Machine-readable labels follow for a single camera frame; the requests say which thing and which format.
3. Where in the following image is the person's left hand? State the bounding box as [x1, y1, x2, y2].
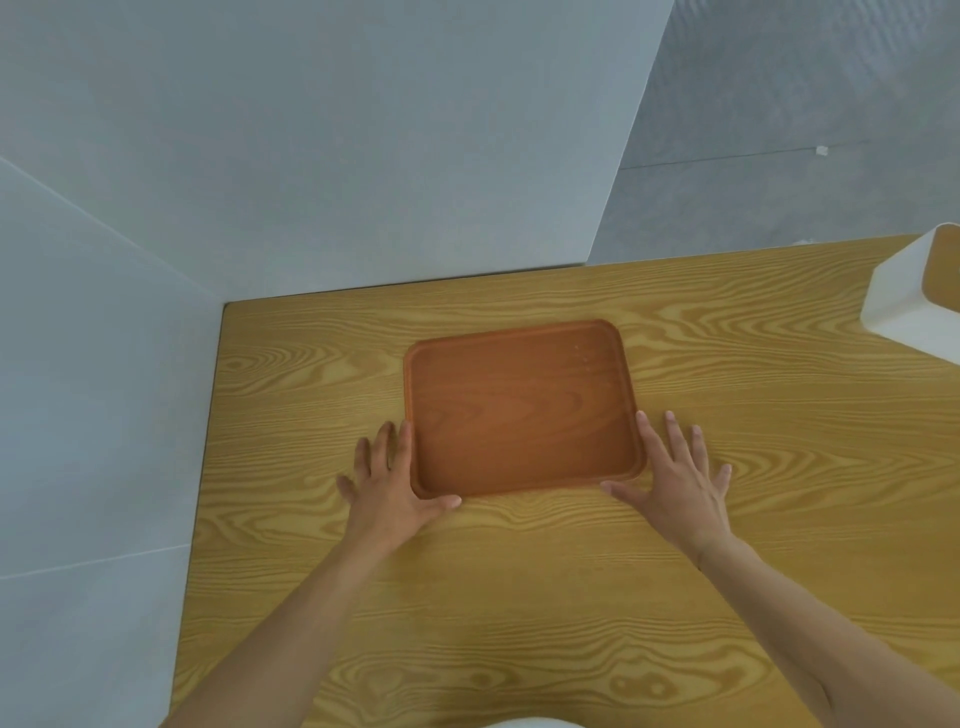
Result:
[335, 420, 463, 555]

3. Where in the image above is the person's right hand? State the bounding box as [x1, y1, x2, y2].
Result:
[600, 410, 734, 569]

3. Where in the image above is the person's right forearm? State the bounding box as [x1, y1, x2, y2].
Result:
[694, 535, 960, 728]

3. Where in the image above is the person's left forearm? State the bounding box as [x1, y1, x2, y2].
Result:
[160, 534, 408, 728]

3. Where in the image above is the brown wooden tray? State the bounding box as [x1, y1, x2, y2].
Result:
[403, 319, 648, 501]

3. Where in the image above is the white rectangular container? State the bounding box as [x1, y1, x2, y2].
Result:
[859, 222, 960, 357]

